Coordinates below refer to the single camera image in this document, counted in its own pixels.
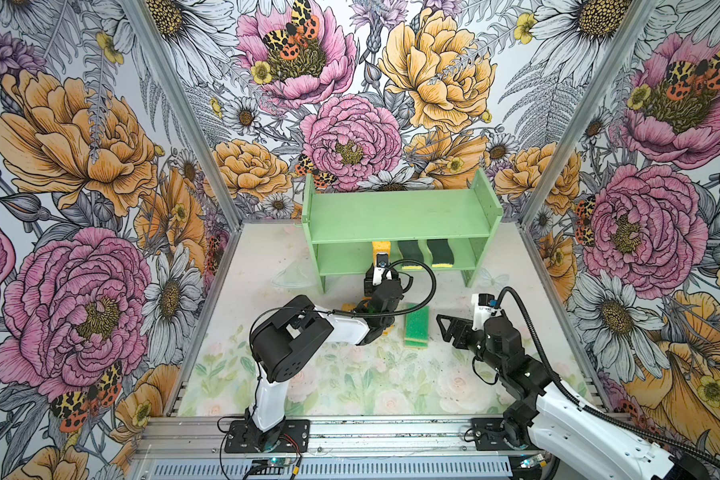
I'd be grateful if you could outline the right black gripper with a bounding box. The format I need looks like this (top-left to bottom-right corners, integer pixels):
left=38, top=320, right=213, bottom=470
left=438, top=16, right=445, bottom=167
left=435, top=315, right=506, bottom=375

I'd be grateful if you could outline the light green scrub sponge top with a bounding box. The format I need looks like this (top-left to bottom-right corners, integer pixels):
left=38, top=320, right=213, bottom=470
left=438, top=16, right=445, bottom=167
left=404, top=307, right=429, bottom=342

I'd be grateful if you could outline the light green scrub sponge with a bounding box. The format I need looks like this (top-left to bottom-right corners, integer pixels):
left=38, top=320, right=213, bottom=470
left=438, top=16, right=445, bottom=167
left=404, top=339, right=428, bottom=348
left=404, top=307, right=429, bottom=342

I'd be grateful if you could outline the yellow cellulose sponge front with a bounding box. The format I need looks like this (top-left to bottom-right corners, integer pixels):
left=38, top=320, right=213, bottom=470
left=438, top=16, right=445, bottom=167
left=372, top=241, right=391, bottom=259

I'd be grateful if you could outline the dark green scrub sponge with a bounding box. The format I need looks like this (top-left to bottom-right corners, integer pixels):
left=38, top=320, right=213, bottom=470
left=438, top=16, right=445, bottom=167
left=427, top=239, right=455, bottom=268
left=397, top=240, right=424, bottom=263

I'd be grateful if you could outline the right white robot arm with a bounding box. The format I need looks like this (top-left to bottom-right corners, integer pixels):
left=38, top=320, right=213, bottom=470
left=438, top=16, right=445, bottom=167
left=436, top=313, right=710, bottom=479

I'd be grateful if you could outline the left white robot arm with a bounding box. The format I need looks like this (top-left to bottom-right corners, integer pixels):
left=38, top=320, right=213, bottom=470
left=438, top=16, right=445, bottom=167
left=242, top=264, right=410, bottom=452

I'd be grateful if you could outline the light green wooden shelf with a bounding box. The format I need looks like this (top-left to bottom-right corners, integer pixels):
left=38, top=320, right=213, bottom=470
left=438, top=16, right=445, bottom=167
left=301, top=171, right=503, bottom=292

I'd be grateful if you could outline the light green scrub sponge bottom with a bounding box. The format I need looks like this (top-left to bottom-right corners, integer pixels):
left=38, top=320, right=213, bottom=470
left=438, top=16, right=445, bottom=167
left=404, top=339, right=428, bottom=348

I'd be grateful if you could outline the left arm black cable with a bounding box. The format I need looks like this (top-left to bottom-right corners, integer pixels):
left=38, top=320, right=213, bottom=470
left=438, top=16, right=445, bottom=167
left=248, top=258, right=438, bottom=385

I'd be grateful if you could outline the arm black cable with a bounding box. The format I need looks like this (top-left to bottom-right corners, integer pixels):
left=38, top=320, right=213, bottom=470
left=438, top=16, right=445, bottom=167
left=494, top=286, right=720, bottom=480
left=248, top=258, right=438, bottom=385

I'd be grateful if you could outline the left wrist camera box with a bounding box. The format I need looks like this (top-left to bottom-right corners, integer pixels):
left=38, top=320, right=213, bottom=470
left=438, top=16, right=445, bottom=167
left=372, top=252, right=391, bottom=286

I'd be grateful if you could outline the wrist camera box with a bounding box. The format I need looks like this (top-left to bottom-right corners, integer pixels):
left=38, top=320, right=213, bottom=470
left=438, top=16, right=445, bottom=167
left=471, top=293, right=504, bottom=331
left=372, top=252, right=391, bottom=286

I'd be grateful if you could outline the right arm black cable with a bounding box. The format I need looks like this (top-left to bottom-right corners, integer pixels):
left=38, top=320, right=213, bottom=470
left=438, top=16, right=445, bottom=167
left=494, top=286, right=720, bottom=480

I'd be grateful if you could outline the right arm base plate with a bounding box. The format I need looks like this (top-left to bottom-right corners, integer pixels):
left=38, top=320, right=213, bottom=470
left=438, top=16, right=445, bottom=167
left=470, top=417, right=536, bottom=451

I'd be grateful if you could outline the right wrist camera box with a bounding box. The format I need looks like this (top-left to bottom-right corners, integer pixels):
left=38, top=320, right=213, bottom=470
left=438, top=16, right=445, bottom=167
left=471, top=293, right=504, bottom=331

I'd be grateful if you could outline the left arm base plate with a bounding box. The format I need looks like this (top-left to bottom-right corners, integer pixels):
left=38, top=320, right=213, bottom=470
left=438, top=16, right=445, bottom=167
left=222, top=419, right=311, bottom=454

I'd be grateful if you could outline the white slotted cable duct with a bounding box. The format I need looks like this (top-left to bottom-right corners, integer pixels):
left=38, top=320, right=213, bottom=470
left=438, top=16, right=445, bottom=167
left=142, top=456, right=513, bottom=479

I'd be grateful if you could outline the aluminium front rail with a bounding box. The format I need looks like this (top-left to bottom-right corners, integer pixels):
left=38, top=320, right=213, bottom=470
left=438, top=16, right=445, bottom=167
left=133, top=415, right=481, bottom=462

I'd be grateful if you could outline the left aluminium corner post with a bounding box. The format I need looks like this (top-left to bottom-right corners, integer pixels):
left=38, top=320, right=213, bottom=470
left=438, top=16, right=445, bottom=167
left=118, top=0, right=244, bottom=232

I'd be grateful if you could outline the aluminium corner post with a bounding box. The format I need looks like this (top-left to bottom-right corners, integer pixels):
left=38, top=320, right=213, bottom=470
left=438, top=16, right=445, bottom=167
left=118, top=0, right=244, bottom=232
left=519, top=1, right=655, bottom=229

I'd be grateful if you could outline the right aluminium corner post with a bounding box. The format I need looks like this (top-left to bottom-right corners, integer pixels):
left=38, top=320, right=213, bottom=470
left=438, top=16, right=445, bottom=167
left=519, top=1, right=655, bottom=229

